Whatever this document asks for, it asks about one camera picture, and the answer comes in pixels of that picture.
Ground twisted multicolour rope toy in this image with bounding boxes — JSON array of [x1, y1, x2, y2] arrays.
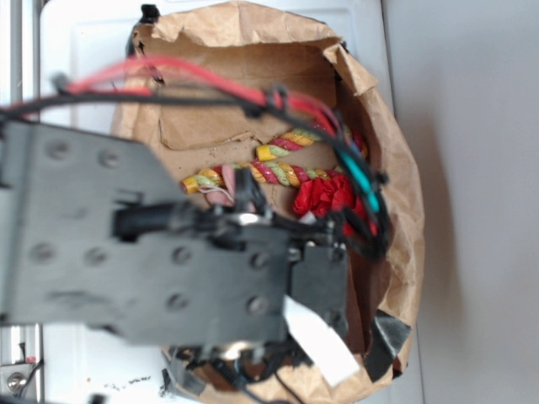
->
[[180, 128, 343, 194]]

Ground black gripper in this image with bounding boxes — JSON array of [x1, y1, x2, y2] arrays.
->
[[289, 242, 349, 337]]

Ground pink plush bunny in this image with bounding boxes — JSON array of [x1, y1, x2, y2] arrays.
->
[[203, 164, 237, 207]]

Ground red and black cable bundle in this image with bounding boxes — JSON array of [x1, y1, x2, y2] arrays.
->
[[0, 56, 391, 262]]

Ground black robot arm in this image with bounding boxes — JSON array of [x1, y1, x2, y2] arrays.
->
[[1, 120, 347, 349]]

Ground white paper label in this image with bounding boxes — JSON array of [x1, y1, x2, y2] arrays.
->
[[283, 295, 360, 387]]

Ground brown paper bag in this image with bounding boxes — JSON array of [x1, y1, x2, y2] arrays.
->
[[113, 1, 425, 403]]

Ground red crumpled tissue paper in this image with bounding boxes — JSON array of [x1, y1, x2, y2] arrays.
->
[[293, 173, 385, 258]]

